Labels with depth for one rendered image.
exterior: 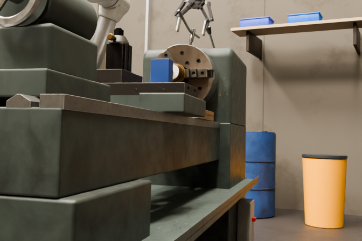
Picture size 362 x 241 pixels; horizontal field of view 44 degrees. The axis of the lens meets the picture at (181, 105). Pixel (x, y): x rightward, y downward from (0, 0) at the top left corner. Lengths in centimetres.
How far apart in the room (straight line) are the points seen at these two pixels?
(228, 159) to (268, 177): 238
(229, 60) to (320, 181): 224
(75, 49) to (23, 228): 41
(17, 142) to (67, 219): 17
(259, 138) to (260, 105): 93
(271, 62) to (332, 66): 69
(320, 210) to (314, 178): 28
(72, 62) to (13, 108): 22
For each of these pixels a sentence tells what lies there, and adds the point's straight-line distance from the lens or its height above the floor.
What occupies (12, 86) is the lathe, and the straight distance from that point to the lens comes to 94.
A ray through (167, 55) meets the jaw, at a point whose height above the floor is 118.
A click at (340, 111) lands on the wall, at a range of 520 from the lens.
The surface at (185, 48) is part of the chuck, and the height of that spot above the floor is 121.
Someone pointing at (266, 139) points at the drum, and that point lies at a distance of 456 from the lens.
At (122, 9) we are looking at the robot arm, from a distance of 253.
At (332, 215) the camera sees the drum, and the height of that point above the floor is 11.
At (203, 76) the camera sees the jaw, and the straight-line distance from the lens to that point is 209.
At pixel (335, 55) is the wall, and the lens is 527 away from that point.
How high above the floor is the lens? 80
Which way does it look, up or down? 4 degrees up
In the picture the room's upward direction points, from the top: 1 degrees clockwise
